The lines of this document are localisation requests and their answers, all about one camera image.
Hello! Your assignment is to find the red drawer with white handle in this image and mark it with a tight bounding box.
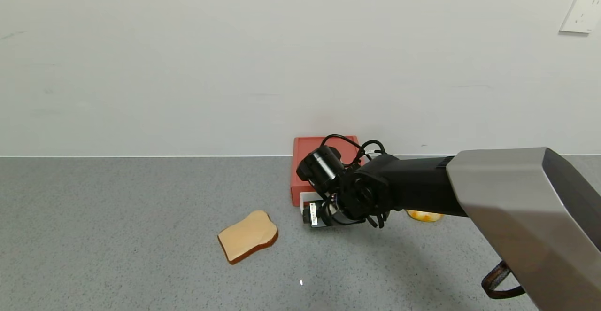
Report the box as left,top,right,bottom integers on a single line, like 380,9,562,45
291,185,329,216

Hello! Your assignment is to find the red drawer housing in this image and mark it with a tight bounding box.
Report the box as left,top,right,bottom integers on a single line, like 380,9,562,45
291,136,368,207

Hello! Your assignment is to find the toast slice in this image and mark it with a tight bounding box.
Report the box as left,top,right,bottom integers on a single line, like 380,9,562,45
217,210,279,265

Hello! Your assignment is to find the orange bread roll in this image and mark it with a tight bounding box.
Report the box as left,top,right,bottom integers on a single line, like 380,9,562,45
406,210,444,223

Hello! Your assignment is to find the black camera cable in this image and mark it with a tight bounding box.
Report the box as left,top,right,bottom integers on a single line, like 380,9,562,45
320,134,366,164

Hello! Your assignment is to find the black cable with white tag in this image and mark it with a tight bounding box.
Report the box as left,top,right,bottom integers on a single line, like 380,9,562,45
361,140,387,158

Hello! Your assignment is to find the brown strap loop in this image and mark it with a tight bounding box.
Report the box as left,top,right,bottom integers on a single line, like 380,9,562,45
481,260,526,300

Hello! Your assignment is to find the white wall socket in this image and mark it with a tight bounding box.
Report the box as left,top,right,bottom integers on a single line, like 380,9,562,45
559,0,601,34

